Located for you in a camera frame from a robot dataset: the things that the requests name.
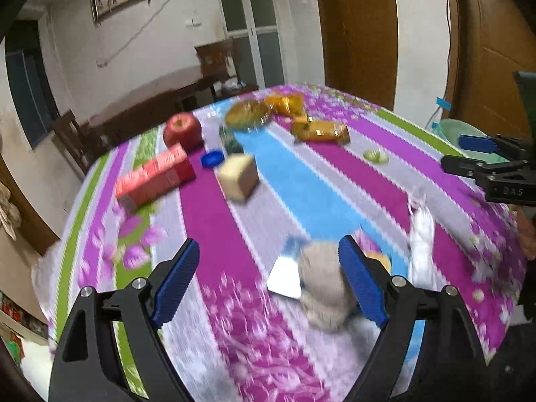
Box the grey tissue ball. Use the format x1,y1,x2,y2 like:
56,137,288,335
298,241,357,332

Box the dark green small packet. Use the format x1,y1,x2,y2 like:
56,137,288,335
219,126,245,155

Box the red carton box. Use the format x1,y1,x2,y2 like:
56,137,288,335
115,143,195,212

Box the round pastry in wrapper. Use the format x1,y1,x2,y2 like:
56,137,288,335
224,99,272,132

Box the green leaf scrap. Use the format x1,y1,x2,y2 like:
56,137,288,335
363,148,389,165

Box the floral striped tablecloth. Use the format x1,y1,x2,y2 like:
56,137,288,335
38,84,526,401

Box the white foil card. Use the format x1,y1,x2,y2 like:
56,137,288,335
266,256,302,299

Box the blue tape strips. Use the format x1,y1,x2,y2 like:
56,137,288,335
436,97,452,112

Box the blue bottle cap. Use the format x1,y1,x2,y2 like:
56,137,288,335
201,150,225,169

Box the yellow snack packet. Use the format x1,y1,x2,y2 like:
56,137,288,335
291,115,350,144

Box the long dark wooden bench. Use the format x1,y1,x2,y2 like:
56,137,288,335
52,65,217,173

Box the dark wooden chair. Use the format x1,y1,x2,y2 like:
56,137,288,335
194,38,259,103

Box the white face mask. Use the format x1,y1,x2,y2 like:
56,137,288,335
408,194,437,290

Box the brown wooden door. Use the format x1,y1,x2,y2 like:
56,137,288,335
443,0,535,137

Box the cream cardboard box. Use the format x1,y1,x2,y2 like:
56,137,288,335
216,153,260,202

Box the green lined trash bin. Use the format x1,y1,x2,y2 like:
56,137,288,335
431,119,506,163

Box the red apple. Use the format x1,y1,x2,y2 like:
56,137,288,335
162,113,203,152

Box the glass panel door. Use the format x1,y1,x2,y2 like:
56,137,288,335
220,0,285,89

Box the orange snack wrapper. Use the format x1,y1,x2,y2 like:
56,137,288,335
263,93,305,118

